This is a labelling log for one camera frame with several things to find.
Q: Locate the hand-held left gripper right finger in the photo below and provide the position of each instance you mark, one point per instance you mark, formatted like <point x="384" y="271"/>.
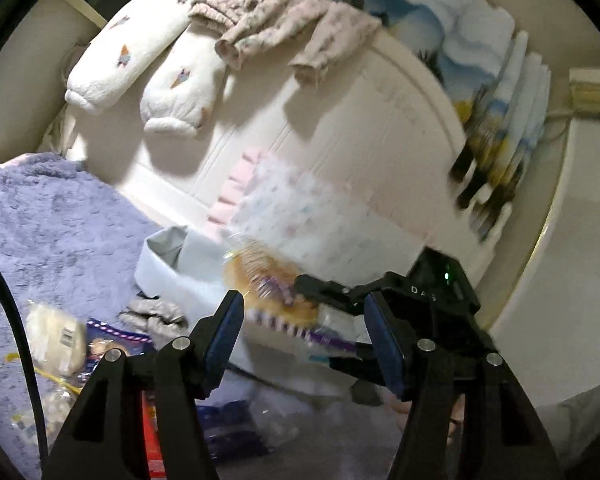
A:
<point x="385" y="345"/>

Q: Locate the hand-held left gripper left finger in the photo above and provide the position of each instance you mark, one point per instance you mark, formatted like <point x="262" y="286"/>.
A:
<point x="225" y="330"/>

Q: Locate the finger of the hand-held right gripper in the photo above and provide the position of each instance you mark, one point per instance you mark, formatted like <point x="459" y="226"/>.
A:
<point x="325" y="292"/>
<point x="352" y="362"/>

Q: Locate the white fabric storage bin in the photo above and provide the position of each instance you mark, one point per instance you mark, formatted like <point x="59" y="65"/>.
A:
<point x="180" y="280"/>

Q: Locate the grey knitted cloth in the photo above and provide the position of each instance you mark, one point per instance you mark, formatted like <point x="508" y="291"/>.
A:
<point x="155" y="312"/>

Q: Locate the pink frilled floral pillow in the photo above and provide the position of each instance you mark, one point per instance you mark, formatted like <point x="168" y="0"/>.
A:
<point x="300" y="215"/>

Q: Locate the blue striped-edge snack packet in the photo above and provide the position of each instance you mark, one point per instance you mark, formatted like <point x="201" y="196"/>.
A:
<point x="110" y="345"/>

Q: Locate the red snack packet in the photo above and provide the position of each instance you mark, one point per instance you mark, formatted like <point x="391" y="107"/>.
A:
<point x="152" y="440"/>

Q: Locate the cream bed headboard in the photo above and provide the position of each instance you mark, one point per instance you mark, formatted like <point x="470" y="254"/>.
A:
<point x="330" y="125"/>

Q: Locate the pale snack packet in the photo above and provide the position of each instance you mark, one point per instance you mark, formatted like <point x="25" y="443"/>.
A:
<point x="55" y="330"/>

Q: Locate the clear yellow-trimmed packet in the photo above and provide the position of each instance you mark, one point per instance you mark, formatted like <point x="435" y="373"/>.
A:
<point x="50" y="405"/>

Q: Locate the purple fuzzy blanket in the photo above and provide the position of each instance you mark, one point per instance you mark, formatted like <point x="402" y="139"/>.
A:
<point x="55" y="210"/>

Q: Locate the blue white yellow blanket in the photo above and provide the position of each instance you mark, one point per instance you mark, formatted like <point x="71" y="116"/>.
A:
<point x="480" y="60"/>

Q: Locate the cream box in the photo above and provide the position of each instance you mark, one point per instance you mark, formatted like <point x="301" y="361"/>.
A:
<point x="595" y="92"/>

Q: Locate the white fleece pajama pants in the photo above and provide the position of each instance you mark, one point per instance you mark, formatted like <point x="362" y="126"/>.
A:
<point x="145" y="60"/>

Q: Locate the pink floral pajama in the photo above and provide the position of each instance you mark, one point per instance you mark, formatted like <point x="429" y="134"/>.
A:
<point x="270" y="15"/>

